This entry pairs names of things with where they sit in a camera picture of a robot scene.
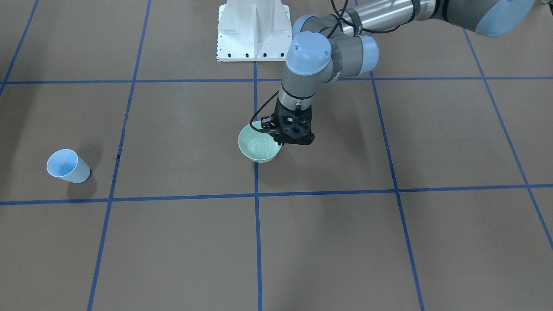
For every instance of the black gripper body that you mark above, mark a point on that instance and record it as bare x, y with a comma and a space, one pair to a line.
268, 125

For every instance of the light green ceramic bowl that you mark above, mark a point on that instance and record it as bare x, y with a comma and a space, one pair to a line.
258, 147

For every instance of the light blue plastic cup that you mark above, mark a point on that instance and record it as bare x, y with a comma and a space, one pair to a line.
66, 165

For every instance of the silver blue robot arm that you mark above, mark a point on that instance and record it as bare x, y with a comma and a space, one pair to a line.
341, 45

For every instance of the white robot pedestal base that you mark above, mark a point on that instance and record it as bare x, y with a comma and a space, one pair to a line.
253, 30

